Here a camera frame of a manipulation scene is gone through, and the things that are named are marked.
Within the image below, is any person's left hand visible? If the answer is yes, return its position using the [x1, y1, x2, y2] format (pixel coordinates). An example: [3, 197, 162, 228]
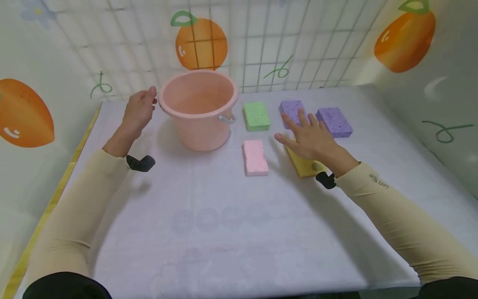
[118, 86, 158, 142]

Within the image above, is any person's right hand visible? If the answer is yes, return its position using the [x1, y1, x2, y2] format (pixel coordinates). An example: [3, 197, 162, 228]
[274, 109, 360, 177]

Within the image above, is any person's right forearm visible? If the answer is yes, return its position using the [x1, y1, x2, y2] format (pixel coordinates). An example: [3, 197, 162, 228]
[329, 156, 478, 299]

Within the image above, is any person's left forearm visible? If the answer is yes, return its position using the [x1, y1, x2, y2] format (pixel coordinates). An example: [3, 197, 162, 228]
[22, 130, 137, 299]

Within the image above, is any purple sponge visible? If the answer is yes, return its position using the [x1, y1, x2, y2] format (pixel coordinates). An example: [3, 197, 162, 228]
[279, 100, 311, 130]
[316, 107, 354, 138]

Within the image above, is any green sponge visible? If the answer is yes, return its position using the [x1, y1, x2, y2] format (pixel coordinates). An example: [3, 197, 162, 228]
[243, 102, 271, 132]

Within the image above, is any pink sponge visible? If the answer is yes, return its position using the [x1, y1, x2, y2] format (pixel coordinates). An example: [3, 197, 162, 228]
[242, 140, 269, 177]

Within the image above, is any yellow sponge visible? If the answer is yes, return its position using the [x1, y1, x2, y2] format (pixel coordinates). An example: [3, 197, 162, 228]
[285, 145, 329, 178]

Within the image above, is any pink plastic bucket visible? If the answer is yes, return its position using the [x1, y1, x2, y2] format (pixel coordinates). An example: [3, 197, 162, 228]
[158, 69, 239, 152]

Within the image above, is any black wrist band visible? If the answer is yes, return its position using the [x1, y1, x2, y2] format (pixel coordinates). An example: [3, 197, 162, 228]
[315, 171, 337, 190]
[126, 155, 156, 173]

